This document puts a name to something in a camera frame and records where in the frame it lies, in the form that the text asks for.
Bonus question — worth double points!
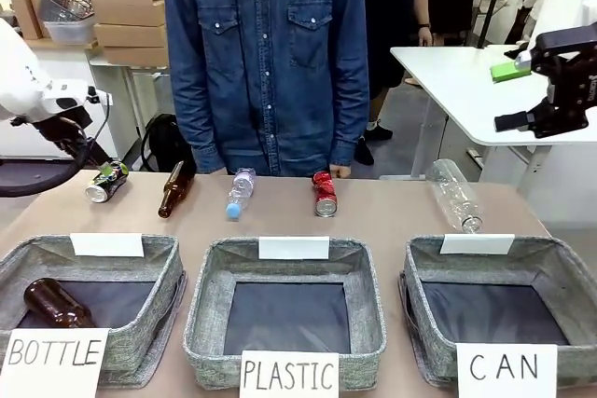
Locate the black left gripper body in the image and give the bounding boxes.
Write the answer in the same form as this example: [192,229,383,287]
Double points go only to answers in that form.
[33,106,107,172]

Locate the black robot cable hose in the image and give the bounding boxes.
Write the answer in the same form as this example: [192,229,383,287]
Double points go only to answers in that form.
[0,134,94,199]

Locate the brown glass bottle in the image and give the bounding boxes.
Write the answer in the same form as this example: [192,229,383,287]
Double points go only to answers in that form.
[157,160,198,220]
[23,277,98,330]

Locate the person right forearm denim sleeve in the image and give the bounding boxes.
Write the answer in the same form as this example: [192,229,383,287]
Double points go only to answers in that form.
[173,62,229,176]

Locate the plastic bottle blue cap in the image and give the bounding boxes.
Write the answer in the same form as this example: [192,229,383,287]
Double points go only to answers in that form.
[225,167,259,223]

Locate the white paper sign BOTTLE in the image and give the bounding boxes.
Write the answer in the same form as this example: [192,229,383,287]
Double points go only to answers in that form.
[0,327,111,398]

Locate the white paper sign PLASTIC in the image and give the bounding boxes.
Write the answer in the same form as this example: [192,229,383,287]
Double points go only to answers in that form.
[239,350,341,398]

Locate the white paper sign CAN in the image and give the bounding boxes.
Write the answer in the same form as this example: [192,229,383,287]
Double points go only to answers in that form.
[455,342,560,398]

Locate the white background table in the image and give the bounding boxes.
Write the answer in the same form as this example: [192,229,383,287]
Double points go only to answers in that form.
[379,42,597,192]

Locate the black backpack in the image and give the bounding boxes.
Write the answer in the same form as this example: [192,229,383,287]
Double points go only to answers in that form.
[140,113,198,173]

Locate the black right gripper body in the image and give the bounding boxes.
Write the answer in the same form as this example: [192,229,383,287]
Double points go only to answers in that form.
[544,53,597,131]

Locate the crushed red can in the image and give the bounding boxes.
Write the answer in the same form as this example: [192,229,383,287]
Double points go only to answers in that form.
[312,171,339,219]

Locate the white side desk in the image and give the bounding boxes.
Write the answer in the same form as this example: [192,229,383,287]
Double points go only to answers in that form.
[87,54,174,172]

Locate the black shoe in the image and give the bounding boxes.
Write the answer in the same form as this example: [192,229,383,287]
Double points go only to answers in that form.
[354,135,376,167]
[365,118,395,143]

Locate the blank white card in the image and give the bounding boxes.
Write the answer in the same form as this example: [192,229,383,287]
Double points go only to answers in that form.
[70,232,146,258]
[438,233,516,256]
[257,236,331,262]

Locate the crushed green black can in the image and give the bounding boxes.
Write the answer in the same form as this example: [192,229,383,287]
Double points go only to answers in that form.
[85,160,131,204]

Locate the translucent plastic bin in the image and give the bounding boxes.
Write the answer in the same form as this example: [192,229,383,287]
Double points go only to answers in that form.
[43,17,98,45]

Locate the clear capless plastic bottle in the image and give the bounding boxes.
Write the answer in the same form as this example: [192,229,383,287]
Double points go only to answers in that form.
[425,158,485,235]

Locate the person left forearm denim sleeve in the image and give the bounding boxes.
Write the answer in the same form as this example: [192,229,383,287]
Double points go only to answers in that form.
[328,62,373,170]

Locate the grey fabric basket bottle label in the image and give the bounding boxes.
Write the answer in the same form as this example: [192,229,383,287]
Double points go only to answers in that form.
[0,233,188,391]

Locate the flat cardboard box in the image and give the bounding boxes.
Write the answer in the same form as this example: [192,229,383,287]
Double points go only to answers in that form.
[92,21,169,50]
[94,45,170,67]

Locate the metal mesh basket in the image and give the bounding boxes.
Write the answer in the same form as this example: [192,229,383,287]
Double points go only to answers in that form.
[37,0,98,22]

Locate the person torso denim shirt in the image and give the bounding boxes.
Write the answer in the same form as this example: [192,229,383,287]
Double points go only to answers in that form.
[160,0,373,179]

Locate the small cardboard box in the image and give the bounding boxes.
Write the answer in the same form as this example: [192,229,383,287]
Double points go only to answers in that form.
[9,0,47,41]

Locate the bystander in black clothes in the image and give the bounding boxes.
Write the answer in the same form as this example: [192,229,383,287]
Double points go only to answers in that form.
[360,0,436,129]

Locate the grey fabric basket plastic label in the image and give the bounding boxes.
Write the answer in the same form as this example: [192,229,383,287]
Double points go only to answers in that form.
[181,236,389,379]

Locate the grey fabric basket can label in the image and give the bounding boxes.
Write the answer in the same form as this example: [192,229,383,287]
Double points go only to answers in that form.
[397,233,597,389]

